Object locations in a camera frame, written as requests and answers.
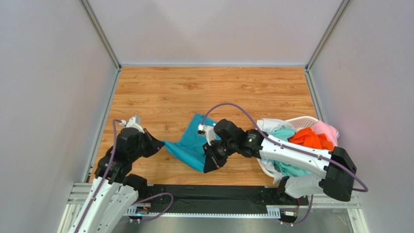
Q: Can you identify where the teal blue t-shirt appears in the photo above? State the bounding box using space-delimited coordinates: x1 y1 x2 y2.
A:
163 114 209 173

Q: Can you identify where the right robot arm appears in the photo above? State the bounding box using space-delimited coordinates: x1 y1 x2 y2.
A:
198 119 356 202

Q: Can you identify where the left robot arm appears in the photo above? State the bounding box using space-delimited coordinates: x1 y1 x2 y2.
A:
68 127 164 233

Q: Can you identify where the white t-shirt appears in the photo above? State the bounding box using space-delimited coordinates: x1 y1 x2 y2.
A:
257 118 302 184

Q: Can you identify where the mint green t-shirt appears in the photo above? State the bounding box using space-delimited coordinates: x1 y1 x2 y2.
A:
265 128 311 178

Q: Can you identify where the white laundry basket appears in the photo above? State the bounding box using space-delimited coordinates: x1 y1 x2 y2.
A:
257 116 318 183

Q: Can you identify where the orange t-shirt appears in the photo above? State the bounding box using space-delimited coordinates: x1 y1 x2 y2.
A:
288 127 334 151

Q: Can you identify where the pink t-shirt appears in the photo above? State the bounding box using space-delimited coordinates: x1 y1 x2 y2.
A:
311 120 340 146

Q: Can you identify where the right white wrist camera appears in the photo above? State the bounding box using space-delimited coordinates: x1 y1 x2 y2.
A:
197 124 220 146

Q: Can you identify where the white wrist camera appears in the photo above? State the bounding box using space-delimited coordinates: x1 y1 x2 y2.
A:
119 115 144 133
197 124 220 146

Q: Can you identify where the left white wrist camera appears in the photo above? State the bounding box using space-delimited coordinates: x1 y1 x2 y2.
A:
119 115 144 133

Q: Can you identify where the aluminium frame rail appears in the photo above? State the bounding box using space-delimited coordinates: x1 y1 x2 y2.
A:
58 181 368 233

